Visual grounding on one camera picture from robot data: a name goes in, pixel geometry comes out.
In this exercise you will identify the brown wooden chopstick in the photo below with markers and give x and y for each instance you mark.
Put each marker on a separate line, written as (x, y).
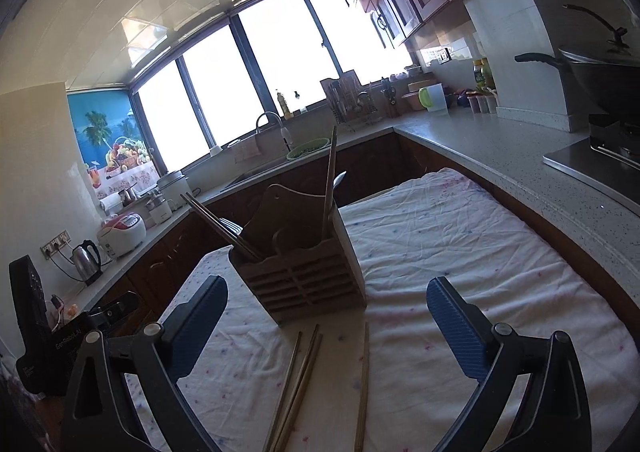
(227, 227)

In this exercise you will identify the yellow oil bottle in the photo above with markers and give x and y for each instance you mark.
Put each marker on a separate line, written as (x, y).
(482, 75)

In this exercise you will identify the steel electric kettle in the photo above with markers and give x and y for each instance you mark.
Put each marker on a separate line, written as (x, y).
(87, 261)

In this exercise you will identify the dark thin chopstick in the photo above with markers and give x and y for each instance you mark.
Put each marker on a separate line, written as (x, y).
(220, 227)

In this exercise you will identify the dark brown chopstick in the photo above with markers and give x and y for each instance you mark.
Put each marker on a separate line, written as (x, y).
(289, 396)

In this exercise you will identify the green colander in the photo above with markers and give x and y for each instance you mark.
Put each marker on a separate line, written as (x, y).
(308, 147)

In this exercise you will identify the spice jars set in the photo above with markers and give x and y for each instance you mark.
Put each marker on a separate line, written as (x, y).
(482, 103)

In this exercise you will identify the chrome sink faucet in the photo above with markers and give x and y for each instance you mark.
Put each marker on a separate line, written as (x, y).
(268, 120)

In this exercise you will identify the black gas stove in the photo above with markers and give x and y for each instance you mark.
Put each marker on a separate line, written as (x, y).
(606, 160)

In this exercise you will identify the paper towel roll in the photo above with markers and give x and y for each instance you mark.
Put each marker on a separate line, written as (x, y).
(111, 204)

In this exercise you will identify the pink bowl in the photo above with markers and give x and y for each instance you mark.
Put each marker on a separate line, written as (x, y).
(413, 101)

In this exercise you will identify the wall power socket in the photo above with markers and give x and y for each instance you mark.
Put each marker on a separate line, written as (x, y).
(56, 244)

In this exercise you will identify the white green lidded jug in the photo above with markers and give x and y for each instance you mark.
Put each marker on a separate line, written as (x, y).
(432, 97)

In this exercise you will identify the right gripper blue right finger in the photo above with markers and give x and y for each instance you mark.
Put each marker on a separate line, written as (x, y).
(553, 414)

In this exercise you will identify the tan wooden chopstick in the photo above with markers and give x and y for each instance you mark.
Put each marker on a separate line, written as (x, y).
(295, 404)

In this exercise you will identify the black wok pan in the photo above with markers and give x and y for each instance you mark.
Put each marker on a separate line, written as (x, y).
(607, 71)

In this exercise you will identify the wooden utensil holder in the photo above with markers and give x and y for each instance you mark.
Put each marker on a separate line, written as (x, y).
(310, 267)

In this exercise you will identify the white red rice cooker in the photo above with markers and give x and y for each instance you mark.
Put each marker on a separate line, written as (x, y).
(122, 234)

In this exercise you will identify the dish soap bottle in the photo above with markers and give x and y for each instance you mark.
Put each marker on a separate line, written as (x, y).
(284, 106)

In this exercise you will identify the metal-tipped chopstick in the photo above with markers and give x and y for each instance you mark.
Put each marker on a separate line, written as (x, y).
(269, 442)

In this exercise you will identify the tropical fruit poster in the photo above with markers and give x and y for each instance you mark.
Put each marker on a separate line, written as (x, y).
(110, 142)

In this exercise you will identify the white floral tablecloth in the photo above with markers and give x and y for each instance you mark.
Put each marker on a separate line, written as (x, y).
(385, 377)

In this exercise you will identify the small white appliance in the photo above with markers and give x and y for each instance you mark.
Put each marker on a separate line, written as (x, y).
(158, 208)

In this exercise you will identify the dish drying rack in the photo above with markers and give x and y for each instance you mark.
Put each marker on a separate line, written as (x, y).
(351, 103)

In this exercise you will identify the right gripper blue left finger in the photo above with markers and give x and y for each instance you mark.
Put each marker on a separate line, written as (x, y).
(99, 413)

